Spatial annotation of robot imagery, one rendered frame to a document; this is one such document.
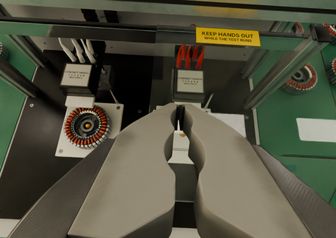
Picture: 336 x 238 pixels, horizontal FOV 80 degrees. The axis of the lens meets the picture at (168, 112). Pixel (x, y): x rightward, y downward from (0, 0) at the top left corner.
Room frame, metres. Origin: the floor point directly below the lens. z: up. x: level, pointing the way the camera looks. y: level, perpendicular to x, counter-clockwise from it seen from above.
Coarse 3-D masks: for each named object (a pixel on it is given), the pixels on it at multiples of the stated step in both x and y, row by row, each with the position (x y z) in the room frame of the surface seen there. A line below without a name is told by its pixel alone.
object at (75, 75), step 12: (96, 48) 0.31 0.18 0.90; (96, 60) 0.27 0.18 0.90; (72, 72) 0.22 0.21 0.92; (84, 72) 0.22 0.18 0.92; (96, 72) 0.24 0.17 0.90; (60, 84) 0.19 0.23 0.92; (72, 84) 0.19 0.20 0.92; (84, 84) 0.19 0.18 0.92; (96, 84) 0.21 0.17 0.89; (72, 96) 0.18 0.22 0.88; (84, 96) 0.18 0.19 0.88
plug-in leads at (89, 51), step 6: (60, 42) 0.27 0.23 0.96; (72, 42) 0.29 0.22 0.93; (78, 42) 0.31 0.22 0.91; (84, 42) 0.31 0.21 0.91; (90, 42) 0.29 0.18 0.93; (66, 48) 0.27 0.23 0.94; (78, 48) 0.29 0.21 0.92; (84, 48) 0.27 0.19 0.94; (90, 48) 0.29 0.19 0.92; (72, 54) 0.27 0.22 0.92; (78, 54) 0.26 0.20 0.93; (90, 54) 0.27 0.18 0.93; (72, 60) 0.26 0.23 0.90; (84, 60) 0.26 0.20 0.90; (90, 60) 0.26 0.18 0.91
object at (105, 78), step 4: (104, 68) 0.30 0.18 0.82; (108, 68) 0.30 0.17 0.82; (108, 72) 0.29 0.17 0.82; (112, 72) 0.30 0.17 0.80; (100, 76) 0.27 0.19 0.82; (104, 76) 0.27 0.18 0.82; (108, 76) 0.27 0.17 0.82; (112, 76) 0.29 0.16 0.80; (100, 80) 0.26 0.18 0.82; (104, 80) 0.26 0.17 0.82; (108, 80) 0.26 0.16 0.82; (112, 80) 0.28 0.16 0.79; (100, 84) 0.26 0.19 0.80; (104, 84) 0.26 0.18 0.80; (108, 84) 0.26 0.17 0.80; (112, 84) 0.27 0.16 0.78; (100, 88) 0.26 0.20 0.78; (104, 88) 0.26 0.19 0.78; (112, 88) 0.26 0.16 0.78
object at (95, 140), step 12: (84, 108) 0.18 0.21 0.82; (96, 108) 0.18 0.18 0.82; (72, 120) 0.15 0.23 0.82; (84, 120) 0.15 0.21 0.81; (108, 120) 0.16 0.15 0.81; (72, 132) 0.12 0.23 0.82; (84, 132) 0.12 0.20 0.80; (96, 132) 0.12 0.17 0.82; (108, 132) 0.13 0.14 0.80; (84, 144) 0.09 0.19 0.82; (96, 144) 0.09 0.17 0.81
